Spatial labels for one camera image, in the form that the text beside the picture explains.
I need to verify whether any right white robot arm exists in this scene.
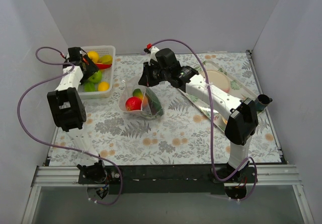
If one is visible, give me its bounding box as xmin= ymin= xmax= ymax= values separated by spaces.
xmin=138 ymin=46 xmax=258 ymax=183

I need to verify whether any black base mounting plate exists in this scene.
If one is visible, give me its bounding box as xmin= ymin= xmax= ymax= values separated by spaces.
xmin=78 ymin=163 xmax=255 ymax=195

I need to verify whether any aluminium frame rail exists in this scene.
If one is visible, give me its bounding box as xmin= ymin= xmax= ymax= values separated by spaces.
xmin=32 ymin=164 xmax=301 ymax=186

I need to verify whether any green starfruit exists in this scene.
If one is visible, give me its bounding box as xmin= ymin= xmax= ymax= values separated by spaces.
xmin=99 ymin=55 xmax=113 ymax=64

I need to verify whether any floral rectangular tray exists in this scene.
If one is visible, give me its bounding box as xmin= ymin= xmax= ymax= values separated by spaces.
xmin=176 ymin=60 xmax=260 ymax=135

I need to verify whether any red apple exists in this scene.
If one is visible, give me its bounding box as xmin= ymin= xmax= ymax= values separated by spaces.
xmin=125 ymin=97 xmax=141 ymax=111

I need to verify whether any clear zip top bag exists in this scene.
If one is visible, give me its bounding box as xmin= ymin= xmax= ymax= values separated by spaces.
xmin=118 ymin=77 xmax=164 ymax=119

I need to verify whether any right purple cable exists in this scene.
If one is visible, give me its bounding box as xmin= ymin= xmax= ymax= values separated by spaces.
xmin=150 ymin=39 xmax=259 ymax=201

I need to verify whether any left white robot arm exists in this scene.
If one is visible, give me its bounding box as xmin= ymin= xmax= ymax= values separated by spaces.
xmin=47 ymin=47 xmax=107 ymax=184

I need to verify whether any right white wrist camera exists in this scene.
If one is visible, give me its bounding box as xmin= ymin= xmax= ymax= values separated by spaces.
xmin=144 ymin=44 xmax=159 ymax=62

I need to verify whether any yellow lemon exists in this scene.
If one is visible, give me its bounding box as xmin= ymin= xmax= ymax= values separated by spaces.
xmin=98 ymin=82 xmax=110 ymax=92

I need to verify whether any white plastic basket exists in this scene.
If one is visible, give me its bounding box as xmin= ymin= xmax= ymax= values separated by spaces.
xmin=78 ymin=45 xmax=116 ymax=99

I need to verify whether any dark blue mug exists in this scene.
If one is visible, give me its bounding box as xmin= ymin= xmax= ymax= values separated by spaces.
xmin=254 ymin=94 xmax=273 ymax=112

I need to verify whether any orange green mango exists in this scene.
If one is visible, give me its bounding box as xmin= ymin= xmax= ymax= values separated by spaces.
xmin=132 ymin=89 xmax=148 ymax=107

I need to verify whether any green cucumber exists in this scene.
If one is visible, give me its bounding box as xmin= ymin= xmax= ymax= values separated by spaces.
xmin=145 ymin=88 xmax=164 ymax=116

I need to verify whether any red chili pepper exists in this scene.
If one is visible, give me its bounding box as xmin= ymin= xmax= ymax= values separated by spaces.
xmin=96 ymin=63 xmax=112 ymax=70

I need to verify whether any yellow apple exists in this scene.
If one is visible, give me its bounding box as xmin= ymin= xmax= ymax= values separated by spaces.
xmin=88 ymin=51 xmax=100 ymax=63

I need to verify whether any beige pink round plate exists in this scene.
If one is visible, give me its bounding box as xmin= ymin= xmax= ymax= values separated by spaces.
xmin=207 ymin=70 xmax=230 ymax=93

